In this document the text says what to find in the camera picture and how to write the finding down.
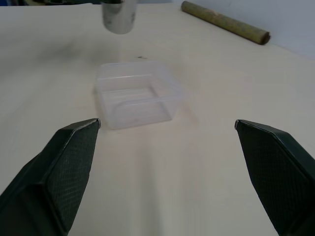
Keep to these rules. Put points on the clear plastic box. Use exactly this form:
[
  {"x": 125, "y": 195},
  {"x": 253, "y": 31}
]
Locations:
[{"x": 136, "y": 94}]

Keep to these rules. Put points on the olive green rolled mat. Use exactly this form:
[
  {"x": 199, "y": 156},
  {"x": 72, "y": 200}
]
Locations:
[{"x": 225, "y": 22}]

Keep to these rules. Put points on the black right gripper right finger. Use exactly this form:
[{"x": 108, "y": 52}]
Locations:
[{"x": 275, "y": 177}]

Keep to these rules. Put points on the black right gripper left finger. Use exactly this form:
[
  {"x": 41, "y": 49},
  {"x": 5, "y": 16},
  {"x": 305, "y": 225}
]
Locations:
[{"x": 59, "y": 177}]

